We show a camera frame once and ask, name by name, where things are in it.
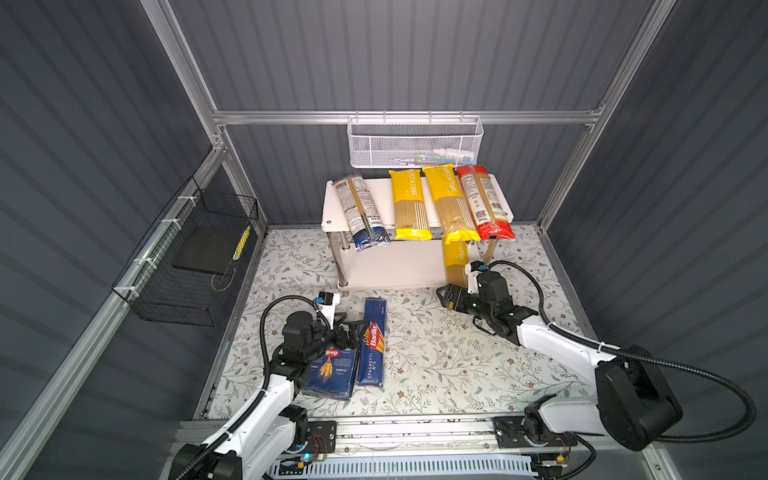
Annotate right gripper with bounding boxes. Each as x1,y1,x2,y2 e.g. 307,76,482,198
436,283,493,322

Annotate yellow Pastatime bag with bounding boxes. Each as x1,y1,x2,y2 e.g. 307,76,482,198
390,169,432,241
422,165,481,243
443,237,470,288

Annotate wide blue Barilla pasta box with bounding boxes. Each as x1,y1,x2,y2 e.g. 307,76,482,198
301,347,360,400

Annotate red spaghetti bag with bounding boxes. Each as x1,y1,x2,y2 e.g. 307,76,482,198
457,166,516,240

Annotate dark blue clear spaghetti bag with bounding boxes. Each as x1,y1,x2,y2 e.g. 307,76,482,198
333,174,390,251

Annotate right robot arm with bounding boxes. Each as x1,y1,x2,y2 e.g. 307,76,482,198
436,271,683,451

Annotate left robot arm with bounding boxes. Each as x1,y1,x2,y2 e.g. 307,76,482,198
168,311,369,479

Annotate white two-tier shelf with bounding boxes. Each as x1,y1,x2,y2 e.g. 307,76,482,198
320,173,515,294

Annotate narrow blue Barilla spaghetti box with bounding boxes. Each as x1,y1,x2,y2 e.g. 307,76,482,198
356,298,387,387

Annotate items in white basket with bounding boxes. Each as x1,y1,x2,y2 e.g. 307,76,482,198
393,148,476,166

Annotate yellow marker pen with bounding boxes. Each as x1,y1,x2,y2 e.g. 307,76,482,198
232,226,251,261

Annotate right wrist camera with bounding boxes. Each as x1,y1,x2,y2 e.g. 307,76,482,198
465,260,488,294

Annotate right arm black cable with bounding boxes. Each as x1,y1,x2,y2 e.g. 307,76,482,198
487,259,757,444

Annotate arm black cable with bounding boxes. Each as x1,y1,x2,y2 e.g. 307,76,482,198
487,259,757,444
173,294,337,480

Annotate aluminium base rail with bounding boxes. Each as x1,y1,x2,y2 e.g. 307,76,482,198
173,413,655,478

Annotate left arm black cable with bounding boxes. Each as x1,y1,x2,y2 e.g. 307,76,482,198
173,294,337,480

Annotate white wire mesh basket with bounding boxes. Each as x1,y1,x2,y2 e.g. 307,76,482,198
347,114,484,169

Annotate black wire basket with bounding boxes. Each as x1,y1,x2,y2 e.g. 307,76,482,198
113,181,260,327

